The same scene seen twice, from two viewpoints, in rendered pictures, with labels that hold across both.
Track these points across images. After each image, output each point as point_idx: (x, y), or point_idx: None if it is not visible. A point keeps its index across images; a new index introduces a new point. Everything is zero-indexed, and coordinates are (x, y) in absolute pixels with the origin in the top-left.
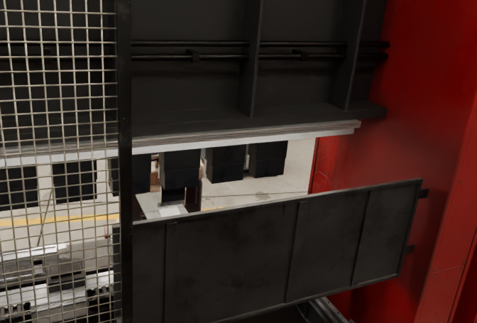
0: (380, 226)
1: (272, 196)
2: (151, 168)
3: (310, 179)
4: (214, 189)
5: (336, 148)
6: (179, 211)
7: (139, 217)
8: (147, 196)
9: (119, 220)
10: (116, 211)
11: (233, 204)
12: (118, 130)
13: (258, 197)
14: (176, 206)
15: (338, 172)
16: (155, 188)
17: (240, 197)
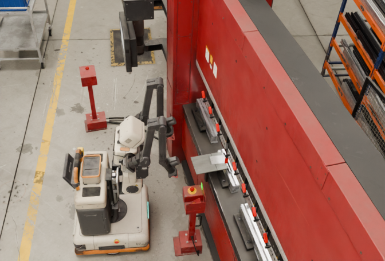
0: None
1: (29, 141)
2: (132, 174)
3: (173, 97)
4: (0, 180)
5: (192, 74)
6: (215, 155)
7: (109, 213)
8: (199, 168)
9: (106, 226)
10: (14, 260)
11: (31, 170)
12: (357, 111)
13: (27, 151)
14: (210, 156)
15: (196, 83)
16: (141, 179)
17: (22, 163)
